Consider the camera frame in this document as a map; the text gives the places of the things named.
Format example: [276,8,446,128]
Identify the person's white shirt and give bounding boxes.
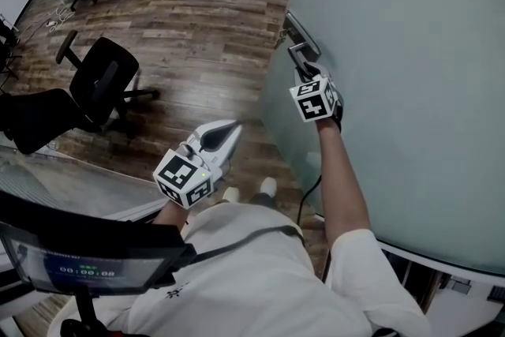
[46,200,432,337]

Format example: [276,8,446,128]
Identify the frosted glass door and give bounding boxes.
[258,0,505,277]

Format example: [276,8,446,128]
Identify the white cables on floor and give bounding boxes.
[34,5,77,33]

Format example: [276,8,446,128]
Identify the person's white shoe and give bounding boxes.
[259,176,278,197]
[222,186,241,205]

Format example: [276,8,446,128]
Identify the metal door handle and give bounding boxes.
[281,10,323,81]

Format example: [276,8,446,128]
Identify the person's right forearm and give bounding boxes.
[316,117,375,250]

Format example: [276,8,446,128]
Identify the person's left forearm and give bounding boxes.
[151,197,191,229]

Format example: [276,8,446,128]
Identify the black office chair with headrest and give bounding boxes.
[0,30,161,155]

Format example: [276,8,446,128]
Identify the glass partition panel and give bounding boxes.
[0,144,169,220]

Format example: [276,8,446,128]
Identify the black stand legs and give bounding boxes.
[0,13,24,81]

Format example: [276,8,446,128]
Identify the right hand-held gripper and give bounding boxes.
[289,61,345,131]

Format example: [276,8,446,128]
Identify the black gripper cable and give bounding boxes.
[297,172,324,229]

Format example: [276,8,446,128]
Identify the black chest-mounted screen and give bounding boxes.
[0,189,198,337]

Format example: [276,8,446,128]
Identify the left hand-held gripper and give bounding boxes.
[152,118,244,209]

